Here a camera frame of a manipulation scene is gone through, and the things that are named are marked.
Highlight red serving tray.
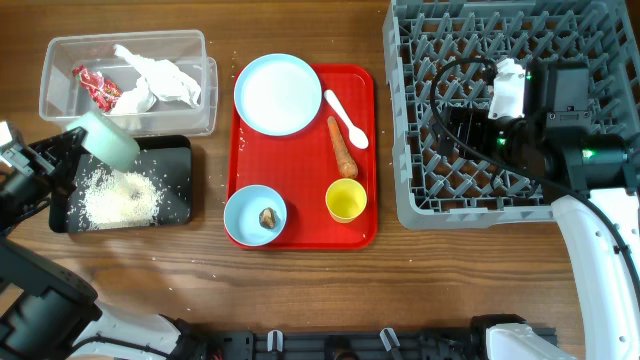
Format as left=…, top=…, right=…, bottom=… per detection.
left=227, top=64, right=378, bottom=251

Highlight large light blue plate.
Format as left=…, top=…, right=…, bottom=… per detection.
left=234, top=53, right=322, bottom=137

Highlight green bowl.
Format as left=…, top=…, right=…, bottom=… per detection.
left=64, top=112, right=140, bottom=172

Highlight white rice grains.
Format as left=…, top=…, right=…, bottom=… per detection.
left=67, top=147, right=189, bottom=232

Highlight white plastic spoon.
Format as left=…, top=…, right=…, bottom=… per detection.
left=324, top=89, right=369, bottom=150

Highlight grey dishwasher rack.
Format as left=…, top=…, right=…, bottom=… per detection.
left=382, top=0, right=639, bottom=230

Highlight small light blue bowl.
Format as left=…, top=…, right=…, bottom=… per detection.
left=223, top=185, right=288, bottom=247

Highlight orange carrot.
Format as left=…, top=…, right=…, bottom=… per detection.
left=327, top=116, right=358, bottom=179

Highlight black waste tray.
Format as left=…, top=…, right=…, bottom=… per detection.
left=48, top=134, right=193, bottom=235

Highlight clear plastic waste bin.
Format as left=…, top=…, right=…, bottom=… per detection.
left=39, top=30, right=218, bottom=137

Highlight red snack wrapper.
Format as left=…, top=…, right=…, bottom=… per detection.
left=72, top=65, right=122, bottom=113

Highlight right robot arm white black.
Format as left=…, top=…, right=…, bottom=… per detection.
left=433, top=58, right=639, bottom=359

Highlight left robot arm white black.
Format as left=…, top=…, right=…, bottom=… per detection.
left=1, top=114, right=187, bottom=359

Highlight brown food scrap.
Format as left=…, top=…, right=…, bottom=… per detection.
left=259, top=207, right=277, bottom=230

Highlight yellow plastic cup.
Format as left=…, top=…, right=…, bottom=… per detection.
left=325, top=178, right=368, bottom=224

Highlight white paper napkin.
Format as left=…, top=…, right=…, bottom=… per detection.
left=109, top=44, right=201, bottom=115

